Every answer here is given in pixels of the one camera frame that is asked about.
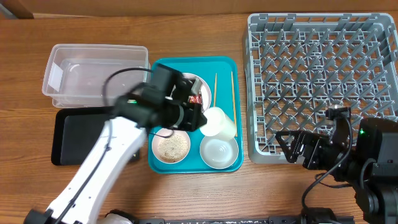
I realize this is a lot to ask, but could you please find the white plastic cup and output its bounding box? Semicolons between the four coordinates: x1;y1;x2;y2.
200;107;237;141

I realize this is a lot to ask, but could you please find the pink bowl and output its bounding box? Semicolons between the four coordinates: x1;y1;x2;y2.
151;128;190;164

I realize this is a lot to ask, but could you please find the red snack wrapper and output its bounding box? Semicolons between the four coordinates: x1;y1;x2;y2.
188;95;203;105

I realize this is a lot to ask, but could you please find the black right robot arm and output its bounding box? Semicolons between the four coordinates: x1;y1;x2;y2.
275;116;397;223

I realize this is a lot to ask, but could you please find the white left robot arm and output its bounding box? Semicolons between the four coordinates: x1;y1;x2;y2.
24;77;206;223

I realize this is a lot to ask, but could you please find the white round plate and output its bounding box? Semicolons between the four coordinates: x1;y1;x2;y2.
183;73;212;111

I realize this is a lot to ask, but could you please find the left wooden chopstick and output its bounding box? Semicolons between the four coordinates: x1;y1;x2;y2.
213;73;218;107

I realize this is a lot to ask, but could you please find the wooden chopstick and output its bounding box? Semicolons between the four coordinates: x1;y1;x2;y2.
213;73;218;107
231;71;238;137

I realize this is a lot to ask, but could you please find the teal serving tray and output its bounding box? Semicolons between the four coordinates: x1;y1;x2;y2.
148;56;244;174

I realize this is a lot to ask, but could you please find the right wooden chopstick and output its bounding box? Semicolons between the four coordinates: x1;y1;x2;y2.
231;71;238;137

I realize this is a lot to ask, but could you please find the grey-rimmed white bowl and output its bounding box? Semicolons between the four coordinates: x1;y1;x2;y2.
200;137;239;170

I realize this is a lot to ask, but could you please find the grey dish rack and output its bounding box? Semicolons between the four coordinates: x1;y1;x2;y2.
243;13;397;164

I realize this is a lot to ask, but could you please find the black tray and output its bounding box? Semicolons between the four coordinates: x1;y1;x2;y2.
50;105;141;166

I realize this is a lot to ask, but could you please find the clear plastic bin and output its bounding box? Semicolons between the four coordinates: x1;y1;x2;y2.
42;44;150;108

